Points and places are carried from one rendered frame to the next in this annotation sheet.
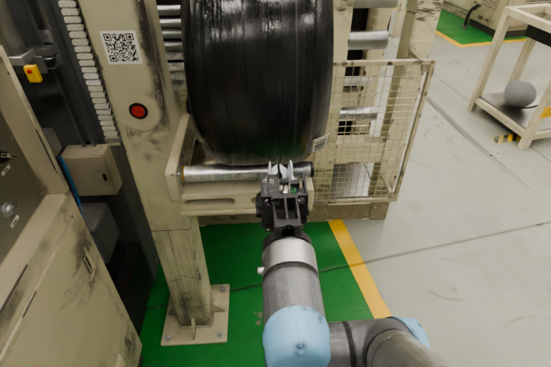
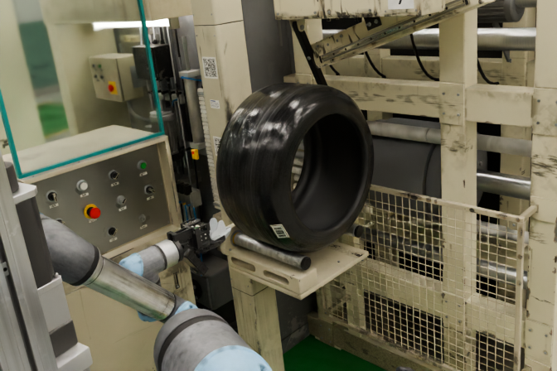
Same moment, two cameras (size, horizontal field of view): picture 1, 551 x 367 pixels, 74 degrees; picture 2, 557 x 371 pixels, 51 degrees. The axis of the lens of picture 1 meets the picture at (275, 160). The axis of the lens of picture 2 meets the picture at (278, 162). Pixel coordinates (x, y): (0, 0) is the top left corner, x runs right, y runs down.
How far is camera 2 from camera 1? 142 cm
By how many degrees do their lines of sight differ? 48
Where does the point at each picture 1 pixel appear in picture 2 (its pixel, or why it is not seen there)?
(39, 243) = (146, 243)
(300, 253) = (163, 244)
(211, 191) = (244, 255)
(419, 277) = not seen: outside the picture
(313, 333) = (131, 262)
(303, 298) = (142, 253)
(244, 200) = (260, 270)
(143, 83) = not seen: hidden behind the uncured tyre
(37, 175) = (170, 210)
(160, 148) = not seen: hidden behind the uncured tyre
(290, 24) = (253, 146)
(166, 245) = (239, 305)
